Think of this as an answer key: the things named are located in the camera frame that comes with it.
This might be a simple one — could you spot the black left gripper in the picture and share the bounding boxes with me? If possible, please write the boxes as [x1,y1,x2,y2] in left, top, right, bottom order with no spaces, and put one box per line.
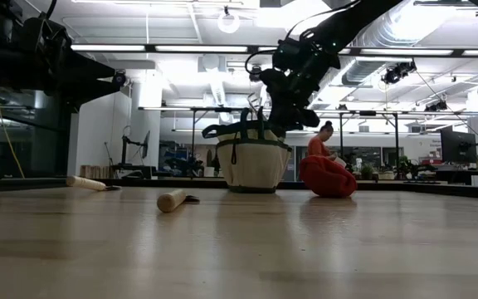
[12,16,118,112]

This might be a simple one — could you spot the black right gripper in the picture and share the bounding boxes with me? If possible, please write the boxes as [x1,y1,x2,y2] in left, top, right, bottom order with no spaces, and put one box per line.
[259,37,342,139]

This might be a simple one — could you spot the cream green gardening bag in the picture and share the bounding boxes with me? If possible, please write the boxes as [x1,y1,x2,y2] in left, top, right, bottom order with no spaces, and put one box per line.
[201,106,293,194]

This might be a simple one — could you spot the red gardening glove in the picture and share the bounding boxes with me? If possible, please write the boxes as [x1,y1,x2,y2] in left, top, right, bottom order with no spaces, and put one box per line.
[299,154,359,199]

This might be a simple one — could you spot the hand rake wooden handle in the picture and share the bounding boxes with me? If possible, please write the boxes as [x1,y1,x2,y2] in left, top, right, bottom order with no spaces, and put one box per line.
[65,174,122,193]

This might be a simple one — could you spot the grey trowel wooden handle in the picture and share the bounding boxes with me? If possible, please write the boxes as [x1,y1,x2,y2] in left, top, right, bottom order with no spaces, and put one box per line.
[156,189,201,213]

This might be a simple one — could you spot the person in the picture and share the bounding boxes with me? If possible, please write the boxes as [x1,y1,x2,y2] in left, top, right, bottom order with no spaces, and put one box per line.
[307,120,342,161]

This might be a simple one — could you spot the monitor on black stand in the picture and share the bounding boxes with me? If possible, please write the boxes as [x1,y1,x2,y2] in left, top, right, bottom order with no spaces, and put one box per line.
[120,130,153,167]

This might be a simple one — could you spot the wooden crate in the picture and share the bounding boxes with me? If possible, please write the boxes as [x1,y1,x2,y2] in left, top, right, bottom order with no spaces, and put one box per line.
[80,164,114,179]

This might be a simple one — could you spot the black track light cluster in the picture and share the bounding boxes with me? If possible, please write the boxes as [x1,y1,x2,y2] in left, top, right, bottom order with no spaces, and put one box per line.
[380,60,417,86]

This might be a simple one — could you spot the round ceiling lamp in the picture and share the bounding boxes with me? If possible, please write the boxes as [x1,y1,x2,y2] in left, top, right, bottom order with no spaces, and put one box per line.
[217,11,241,35]

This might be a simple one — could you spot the long ceiling light strip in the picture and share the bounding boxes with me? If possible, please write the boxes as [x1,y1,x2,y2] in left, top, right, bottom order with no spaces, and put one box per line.
[71,43,478,57]

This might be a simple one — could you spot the small background potted plants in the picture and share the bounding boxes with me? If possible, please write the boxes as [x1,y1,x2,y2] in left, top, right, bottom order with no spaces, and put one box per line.
[357,155,437,182]

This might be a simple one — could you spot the black desk monitor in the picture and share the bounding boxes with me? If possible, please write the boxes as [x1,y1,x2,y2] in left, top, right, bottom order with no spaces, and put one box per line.
[439,126,478,165]

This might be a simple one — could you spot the black background desk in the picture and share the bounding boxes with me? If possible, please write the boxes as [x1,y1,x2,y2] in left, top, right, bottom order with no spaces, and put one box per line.
[404,164,478,186]

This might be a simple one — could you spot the silver ventilation duct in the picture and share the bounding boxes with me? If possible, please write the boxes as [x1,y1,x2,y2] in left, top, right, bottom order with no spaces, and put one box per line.
[313,0,435,109]

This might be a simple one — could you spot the yellow hanging cable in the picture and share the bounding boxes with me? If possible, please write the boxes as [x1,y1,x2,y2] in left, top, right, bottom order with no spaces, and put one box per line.
[0,85,27,179]

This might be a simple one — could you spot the black metal rack frame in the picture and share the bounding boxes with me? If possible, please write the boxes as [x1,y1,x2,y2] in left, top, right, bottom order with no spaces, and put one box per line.
[138,105,402,180]

